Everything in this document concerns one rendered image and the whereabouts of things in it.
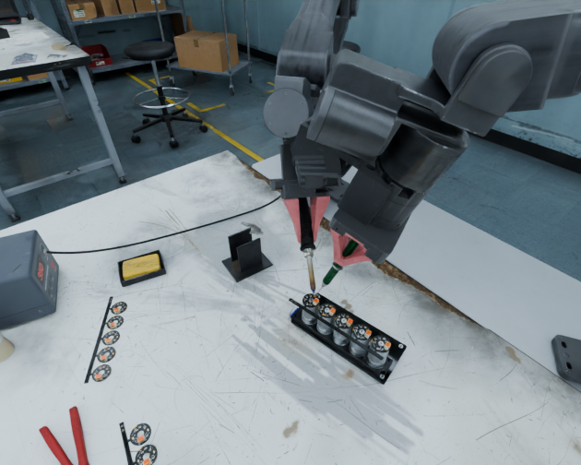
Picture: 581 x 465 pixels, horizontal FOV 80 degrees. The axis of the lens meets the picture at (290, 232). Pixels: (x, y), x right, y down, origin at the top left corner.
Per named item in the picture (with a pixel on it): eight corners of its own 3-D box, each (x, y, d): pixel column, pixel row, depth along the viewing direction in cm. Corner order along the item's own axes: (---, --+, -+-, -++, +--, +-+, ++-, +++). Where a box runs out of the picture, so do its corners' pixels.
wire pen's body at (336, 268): (328, 288, 47) (364, 241, 39) (318, 281, 47) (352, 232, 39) (333, 280, 48) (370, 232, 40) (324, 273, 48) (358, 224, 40)
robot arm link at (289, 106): (321, 142, 41) (335, 30, 38) (253, 134, 43) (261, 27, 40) (330, 144, 52) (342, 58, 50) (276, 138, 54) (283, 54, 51)
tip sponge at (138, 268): (160, 254, 66) (159, 248, 65) (166, 273, 63) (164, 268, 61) (119, 267, 64) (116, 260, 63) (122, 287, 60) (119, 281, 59)
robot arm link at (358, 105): (301, 160, 27) (372, -17, 19) (310, 117, 34) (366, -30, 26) (433, 208, 28) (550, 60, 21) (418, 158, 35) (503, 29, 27)
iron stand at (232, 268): (262, 283, 65) (286, 241, 62) (224, 281, 59) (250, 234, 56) (246, 264, 69) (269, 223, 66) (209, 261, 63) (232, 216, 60)
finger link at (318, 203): (332, 244, 52) (330, 182, 50) (284, 249, 51) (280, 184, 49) (324, 235, 58) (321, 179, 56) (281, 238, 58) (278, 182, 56)
